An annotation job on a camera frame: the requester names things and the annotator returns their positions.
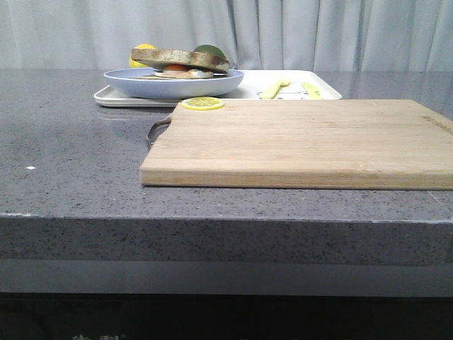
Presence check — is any left yellow lemon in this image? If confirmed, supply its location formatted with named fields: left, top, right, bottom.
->
left=129, top=43, right=156, bottom=68

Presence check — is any yellow plastic fork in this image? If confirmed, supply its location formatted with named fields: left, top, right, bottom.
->
left=258, top=79, right=290, bottom=99

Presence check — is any yellow plastic knife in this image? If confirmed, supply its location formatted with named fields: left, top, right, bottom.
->
left=301, top=82, right=322, bottom=100

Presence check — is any grey curtain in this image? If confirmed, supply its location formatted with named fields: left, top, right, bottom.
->
left=1, top=1, right=452, bottom=72

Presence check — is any fried egg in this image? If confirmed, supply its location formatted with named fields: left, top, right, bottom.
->
left=154, top=64, right=214, bottom=79

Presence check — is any cream bear tray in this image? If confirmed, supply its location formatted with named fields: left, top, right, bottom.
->
left=94, top=70, right=342, bottom=108

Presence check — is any metal cutting board handle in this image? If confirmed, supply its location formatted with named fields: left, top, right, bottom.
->
left=147, top=114, right=172, bottom=148

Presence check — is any green lime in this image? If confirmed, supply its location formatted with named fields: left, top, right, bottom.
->
left=194, top=44, right=227, bottom=60

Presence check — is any lemon slice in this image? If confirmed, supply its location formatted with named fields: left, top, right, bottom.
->
left=181, top=96, right=224, bottom=111

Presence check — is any wooden cutting board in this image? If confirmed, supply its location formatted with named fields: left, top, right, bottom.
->
left=139, top=99, right=452, bottom=190

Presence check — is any bread slice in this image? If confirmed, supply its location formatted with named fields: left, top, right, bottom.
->
left=131, top=48, right=230, bottom=74
left=130, top=74, right=176, bottom=80

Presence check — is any light blue round plate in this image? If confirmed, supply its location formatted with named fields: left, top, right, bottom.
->
left=104, top=67, right=244, bottom=99

